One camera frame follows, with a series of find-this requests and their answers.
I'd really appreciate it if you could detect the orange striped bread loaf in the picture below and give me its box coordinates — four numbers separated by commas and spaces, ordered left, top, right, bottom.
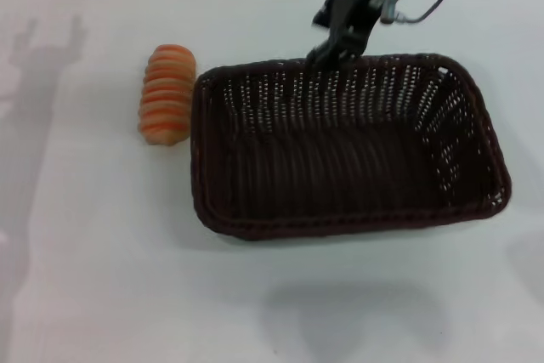
136, 43, 196, 146

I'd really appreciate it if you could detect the dark brown wicker basket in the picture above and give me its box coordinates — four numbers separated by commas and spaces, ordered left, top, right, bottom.
189, 52, 513, 241

